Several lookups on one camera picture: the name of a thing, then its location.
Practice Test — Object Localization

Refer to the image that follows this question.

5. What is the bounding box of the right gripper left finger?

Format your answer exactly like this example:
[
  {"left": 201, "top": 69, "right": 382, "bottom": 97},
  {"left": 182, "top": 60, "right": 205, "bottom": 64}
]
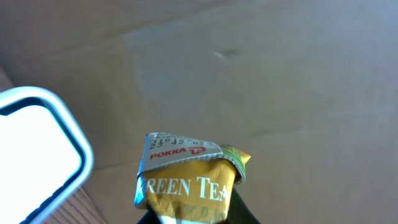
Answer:
[{"left": 137, "top": 210, "right": 161, "bottom": 224}]

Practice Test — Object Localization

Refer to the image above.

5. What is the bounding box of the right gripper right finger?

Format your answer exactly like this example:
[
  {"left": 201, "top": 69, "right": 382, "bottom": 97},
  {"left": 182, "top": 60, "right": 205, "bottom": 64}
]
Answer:
[{"left": 225, "top": 188, "right": 260, "bottom": 224}]

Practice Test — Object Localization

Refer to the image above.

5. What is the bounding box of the green juice carton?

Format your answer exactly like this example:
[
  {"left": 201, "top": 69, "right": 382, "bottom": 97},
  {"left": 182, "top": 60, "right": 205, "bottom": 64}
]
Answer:
[{"left": 134, "top": 133, "right": 251, "bottom": 223}]

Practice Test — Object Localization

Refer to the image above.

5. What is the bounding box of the white barcode scanner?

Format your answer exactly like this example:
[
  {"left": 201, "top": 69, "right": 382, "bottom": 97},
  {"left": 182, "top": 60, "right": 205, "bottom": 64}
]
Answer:
[{"left": 1, "top": 86, "right": 94, "bottom": 223}]

